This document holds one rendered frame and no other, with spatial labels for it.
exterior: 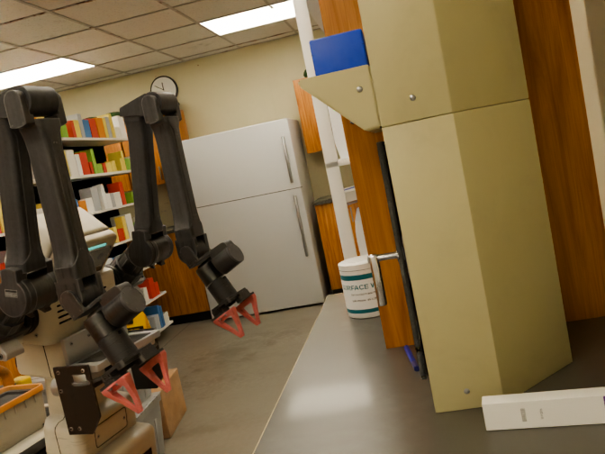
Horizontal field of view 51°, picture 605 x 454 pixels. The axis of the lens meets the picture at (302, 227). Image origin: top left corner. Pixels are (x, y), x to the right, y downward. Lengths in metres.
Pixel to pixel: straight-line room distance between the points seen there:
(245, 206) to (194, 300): 1.14
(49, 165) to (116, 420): 0.71
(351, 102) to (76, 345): 0.89
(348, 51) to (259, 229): 4.94
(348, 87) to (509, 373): 0.52
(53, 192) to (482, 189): 0.78
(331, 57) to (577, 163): 0.56
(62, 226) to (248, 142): 4.84
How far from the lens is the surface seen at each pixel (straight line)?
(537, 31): 1.42
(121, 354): 1.28
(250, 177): 6.06
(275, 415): 1.22
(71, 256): 1.29
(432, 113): 1.01
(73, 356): 1.57
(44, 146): 1.29
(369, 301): 1.71
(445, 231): 1.02
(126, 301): 1.24
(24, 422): 1.92
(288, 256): 6.08
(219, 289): 1.63
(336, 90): 1.02
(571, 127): 1.42
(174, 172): 1.64
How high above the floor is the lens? 1.39
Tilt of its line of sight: 6 degrees down
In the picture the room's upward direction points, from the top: 12 degrees counter-clockwise
